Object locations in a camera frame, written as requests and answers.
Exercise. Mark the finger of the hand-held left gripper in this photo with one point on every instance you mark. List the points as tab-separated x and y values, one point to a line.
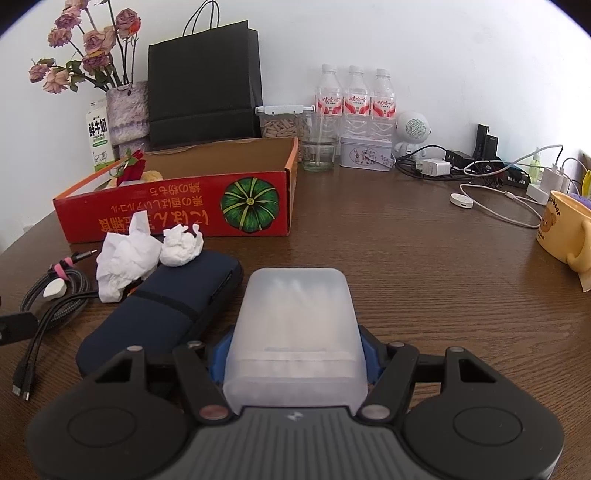
21	325

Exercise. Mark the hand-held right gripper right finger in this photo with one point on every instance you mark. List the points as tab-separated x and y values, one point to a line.
371	357

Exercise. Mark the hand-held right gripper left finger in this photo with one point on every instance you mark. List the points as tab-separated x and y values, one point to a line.
218	357

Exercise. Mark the translucent cotton swab box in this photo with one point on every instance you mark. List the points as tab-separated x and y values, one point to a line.
295	323

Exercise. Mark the red cardboard box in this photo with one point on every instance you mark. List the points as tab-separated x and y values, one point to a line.
184	203

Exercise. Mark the white and yellow plush toy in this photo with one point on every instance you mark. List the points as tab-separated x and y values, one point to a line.
152	175

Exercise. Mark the red artificial rose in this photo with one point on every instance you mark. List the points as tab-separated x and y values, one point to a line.
136	168

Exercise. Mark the navy zip case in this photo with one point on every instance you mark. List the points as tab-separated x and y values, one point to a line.
161	304

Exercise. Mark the small crumpled white tissue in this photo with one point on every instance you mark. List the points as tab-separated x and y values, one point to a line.
181	247

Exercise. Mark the large crumpled white tissue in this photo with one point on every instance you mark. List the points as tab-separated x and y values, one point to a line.
124	258

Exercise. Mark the white charger adapter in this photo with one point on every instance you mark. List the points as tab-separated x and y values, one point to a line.
434	167

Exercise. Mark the white printed tin box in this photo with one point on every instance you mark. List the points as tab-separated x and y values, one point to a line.
364	154

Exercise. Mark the white and green milk carton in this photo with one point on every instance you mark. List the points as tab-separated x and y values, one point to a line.
98	134

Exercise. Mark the clear glass cup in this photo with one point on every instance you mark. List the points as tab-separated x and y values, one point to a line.
318	157

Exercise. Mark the black power adapter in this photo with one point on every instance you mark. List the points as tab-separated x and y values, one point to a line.
459	159

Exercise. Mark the yellow bear mug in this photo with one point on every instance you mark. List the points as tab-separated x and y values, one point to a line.
558	226

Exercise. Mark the black power strip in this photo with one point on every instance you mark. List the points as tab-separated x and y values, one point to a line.
517	176

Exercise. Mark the white round robot speaker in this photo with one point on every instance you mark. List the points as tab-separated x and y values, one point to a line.
413	127

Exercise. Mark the clear seed jar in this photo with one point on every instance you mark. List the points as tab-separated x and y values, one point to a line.
279	127

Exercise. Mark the purple stone vase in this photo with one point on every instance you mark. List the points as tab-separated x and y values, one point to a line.
127	110

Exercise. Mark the black upright device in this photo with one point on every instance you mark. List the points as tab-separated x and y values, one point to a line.
485	141

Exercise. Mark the small green bottle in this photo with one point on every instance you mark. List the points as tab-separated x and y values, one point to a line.
535	168

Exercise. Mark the red label water bottle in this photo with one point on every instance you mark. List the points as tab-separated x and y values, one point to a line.
356	104
328	104
384	106

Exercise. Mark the white plug chargers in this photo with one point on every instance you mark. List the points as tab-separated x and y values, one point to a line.
554	182

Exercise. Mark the black paper bag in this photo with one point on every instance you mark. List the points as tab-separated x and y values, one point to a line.
203	83

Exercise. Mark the dried pink roses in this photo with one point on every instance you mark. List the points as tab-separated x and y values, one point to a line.
94	44

